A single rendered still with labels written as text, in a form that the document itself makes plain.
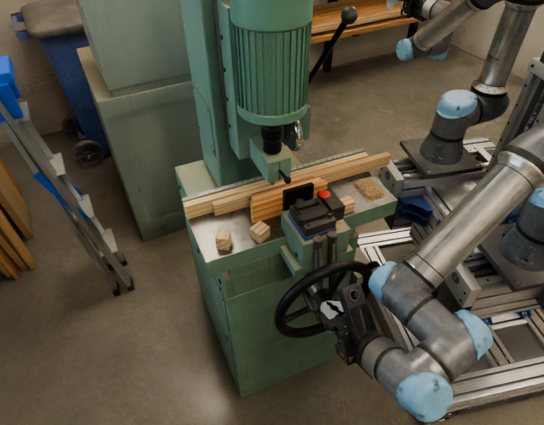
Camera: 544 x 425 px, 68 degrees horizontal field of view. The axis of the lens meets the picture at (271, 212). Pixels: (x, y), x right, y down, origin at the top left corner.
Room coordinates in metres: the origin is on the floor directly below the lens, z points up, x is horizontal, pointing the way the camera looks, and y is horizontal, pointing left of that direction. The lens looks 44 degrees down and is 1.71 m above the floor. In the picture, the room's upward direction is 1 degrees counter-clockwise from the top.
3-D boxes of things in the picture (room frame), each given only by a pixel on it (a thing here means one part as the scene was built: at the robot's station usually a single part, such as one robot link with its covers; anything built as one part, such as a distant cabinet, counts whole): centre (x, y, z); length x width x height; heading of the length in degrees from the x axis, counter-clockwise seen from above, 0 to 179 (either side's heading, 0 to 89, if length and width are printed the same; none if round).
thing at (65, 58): (2.56, 1.17, 0.48); 0.64 x 0.54 x 0.97; 119
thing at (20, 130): (1.29, 0.87, 0.58); 0.27 x 0.25 x 1.16; 116
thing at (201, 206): (0.95, -0.03, 0.93); 0.60 x 0.02 x 0.05; 113
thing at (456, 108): (1.26, -0.64, 0.98); 0.13 x 0.12 x 0.14; 116
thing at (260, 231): (0.76, 0.03, 0.92); 0.04 x 0.04 x 0.03; 48
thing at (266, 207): (0.86, -0.05, 0.94); 0.23 x 0.02 x 0.07; 113
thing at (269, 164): (0.94, 0.00, 1.03); 0.14 x 0.07 x 0.09; 23
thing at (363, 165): (0.97, -0.11, 0.92); 0.60 x 0.02 x 0.04; 113
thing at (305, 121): (1.15, -0.08, 1.02); 0.09 x 0.07 x 0.12; 113
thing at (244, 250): (0.84, -0.08, 0.87); 0.61 x 0.30 x 0.06; 113
